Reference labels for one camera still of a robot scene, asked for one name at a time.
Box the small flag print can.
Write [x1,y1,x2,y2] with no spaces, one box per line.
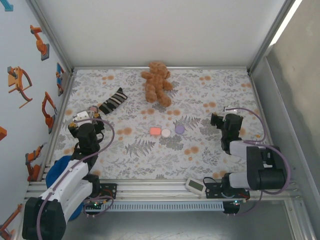
[87,105,99,120]

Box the brown teddy bear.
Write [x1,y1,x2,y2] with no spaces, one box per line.
[140,61,174,107]

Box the blue cap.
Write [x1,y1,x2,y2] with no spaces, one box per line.
[45,155,85,221]

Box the short aluminium frame rail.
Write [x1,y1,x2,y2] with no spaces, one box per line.
[72,65,251,71]

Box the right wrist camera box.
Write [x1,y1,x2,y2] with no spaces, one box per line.
[224,106,238,121]

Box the aluminium frame post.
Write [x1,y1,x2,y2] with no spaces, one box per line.
[24,0,77,76]
[246,0,301,76]

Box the electronics board with LEDs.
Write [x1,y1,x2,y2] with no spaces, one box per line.
[222,199,243,215]
[83,199,111,210]

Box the blue orange machine sticker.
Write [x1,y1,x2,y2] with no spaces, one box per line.
[55,62,65,97]

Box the white digital timer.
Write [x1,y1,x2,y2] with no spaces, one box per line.
[184,177,206,196]

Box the orange claw gripper sticker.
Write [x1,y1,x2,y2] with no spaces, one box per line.
[6,66,33,109]

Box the floral patterned tablecloth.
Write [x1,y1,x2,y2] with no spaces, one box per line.
[53,68,272,181]

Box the white slotted cable duct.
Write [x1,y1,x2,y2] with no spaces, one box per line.
[34,201,225,211]

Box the long aluminium base rail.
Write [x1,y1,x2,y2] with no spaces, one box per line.
[24,178,305,202]

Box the aluminium side frame rail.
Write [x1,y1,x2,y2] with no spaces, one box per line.
[248,71,286,181]
[43,71,77,182]

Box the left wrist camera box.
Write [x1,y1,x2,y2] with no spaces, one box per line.
[72,111,90,123]

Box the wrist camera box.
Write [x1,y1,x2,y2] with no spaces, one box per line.
[224,106,238,121]
[72,111,90,123]

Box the blue wall sticker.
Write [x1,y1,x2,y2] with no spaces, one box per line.
[0,0,15,13]

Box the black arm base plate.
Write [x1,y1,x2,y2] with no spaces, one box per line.
[204,181,251,201]
[98,183,118,200]

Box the black grey striped sock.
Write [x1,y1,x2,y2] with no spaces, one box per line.
[98,87,128,116]

